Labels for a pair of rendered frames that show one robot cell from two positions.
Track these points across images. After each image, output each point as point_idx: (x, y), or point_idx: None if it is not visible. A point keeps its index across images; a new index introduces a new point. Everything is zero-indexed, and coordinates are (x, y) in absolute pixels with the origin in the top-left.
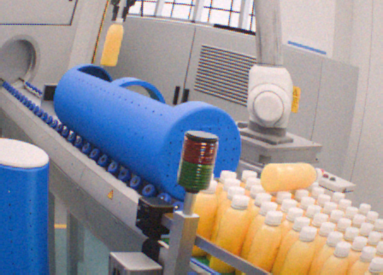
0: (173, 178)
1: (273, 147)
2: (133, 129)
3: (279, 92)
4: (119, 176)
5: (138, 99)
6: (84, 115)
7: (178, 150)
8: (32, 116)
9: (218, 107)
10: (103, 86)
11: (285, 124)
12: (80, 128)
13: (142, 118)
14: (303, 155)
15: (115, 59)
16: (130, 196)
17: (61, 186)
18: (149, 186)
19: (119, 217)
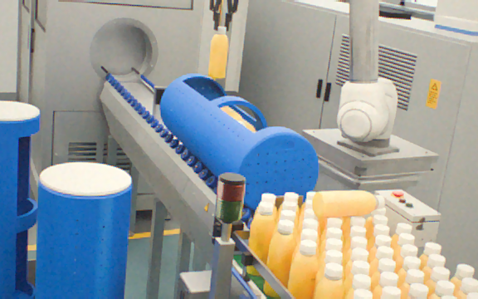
0: (252, 194)
1: (368, 159)
2: (222, 150)
3: (367, 110)
4: (214, 190)
5: (229, 122)
6: (186, 131)
7: (256, 171)
8: (141, 121)
9: (293, 132)
10: (202, 105)
11: (386, 134)
12: (184, 142)
13: (229, 141)
14: (410, 165)
15: (222, 71)
16: None
17: (169, 196)
18: None
19: (211, 230)
